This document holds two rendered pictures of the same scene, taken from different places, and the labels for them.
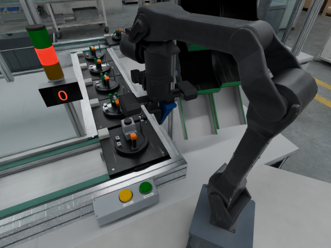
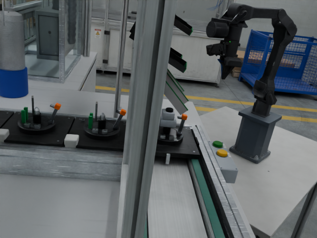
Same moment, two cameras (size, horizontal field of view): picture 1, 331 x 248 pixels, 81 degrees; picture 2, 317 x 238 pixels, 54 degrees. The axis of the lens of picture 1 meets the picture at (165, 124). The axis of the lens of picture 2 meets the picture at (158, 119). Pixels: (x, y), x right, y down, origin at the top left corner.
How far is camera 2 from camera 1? 1.25 m
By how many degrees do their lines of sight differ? 62
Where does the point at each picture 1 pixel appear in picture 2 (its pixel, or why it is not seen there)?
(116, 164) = (188, 148)
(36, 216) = (229, 198)
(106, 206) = (229, 164)
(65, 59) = not seen: outside the picture
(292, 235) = not seen: hidden behind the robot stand
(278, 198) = (226, 123)
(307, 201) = (230, 117)
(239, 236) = (271, 114)
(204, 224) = (264, 119)
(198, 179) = not seen: hidden behind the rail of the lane
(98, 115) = (101, 143)
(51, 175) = (169, 200)
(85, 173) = (178, 178)
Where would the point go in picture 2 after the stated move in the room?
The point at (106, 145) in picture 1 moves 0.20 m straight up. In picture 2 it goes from (160, 148) to (168, 98)
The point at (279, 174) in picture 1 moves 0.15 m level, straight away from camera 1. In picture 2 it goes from (209, 115) to (196, 106)
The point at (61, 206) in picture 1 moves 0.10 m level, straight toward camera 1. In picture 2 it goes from (223, 183) to (245, 178)
